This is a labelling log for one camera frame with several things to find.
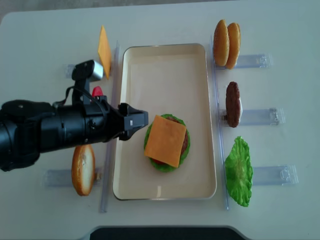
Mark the bun slice in left rack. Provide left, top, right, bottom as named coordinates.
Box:
left=71, top=144, right=95, bottom=196

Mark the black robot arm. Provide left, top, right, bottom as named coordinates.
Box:
left=0, top=96, right=149, bottom=172

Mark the tomato slice on burger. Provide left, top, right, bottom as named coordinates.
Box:
left=151, top=158, right=166, bottom=165

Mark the front bun in right rack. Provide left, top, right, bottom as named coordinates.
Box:
left=213, top=19, right=230, bottom=67

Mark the green lettuce on burger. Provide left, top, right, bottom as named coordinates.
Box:
left=143, top=113, right=191, bottom=173

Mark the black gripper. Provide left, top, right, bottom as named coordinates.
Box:
left=84, top=96, right=149, bottom=144

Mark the black base at table edge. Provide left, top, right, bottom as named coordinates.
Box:
left=90, top=227, right=243, bottom=240

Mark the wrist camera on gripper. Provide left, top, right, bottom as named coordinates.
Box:
left=71, top=60, right=104, bottom=106

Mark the clear acrylic food rack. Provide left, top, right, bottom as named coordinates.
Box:
left=44, top=39, right=121, bottom=214
left=209, top=36, right=299, bottom=211

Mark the rear bun in right rack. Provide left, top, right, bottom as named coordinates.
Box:
left=225, top=22, right=241, bottom=70

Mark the clear acrylic right food rack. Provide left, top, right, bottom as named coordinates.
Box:
left=209, top=36, right=299, bottom=211

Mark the green lettuce leaf in rack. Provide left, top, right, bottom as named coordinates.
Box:
left=224, top=136, right=254, bottom=207

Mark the orange cheese slice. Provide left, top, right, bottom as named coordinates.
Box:
left=144, top=115, right=187, bottom=168
left=97, top=25, right=112, bottom=79

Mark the red tomato slice in rack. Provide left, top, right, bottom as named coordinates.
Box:
left=91, top=86, right=104, bottom=97

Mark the clear acrylic left food rack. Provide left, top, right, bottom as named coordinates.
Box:
left=44, top=39, right=121, bottom=214

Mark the brown patty in rack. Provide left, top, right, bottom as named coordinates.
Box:
left=225, top=81, right=242, bottom=128

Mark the brown patty on burger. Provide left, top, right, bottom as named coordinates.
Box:
left=166, top=116, right=189, bottom=156

